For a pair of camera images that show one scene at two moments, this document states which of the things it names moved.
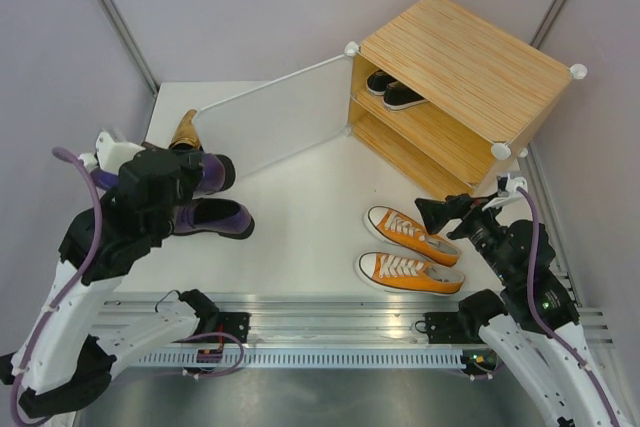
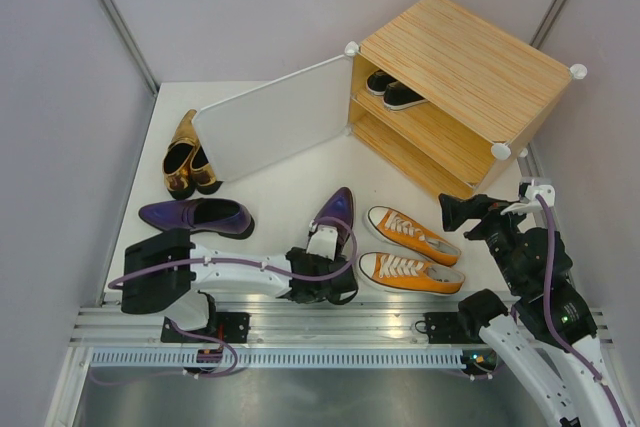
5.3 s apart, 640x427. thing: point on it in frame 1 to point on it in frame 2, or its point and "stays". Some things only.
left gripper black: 193,169 to 318,259
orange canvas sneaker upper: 410,235 stays
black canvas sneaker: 397,96 stays
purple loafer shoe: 215,216 stays
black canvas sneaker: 377,82 stays
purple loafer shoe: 219,172 to 338,213
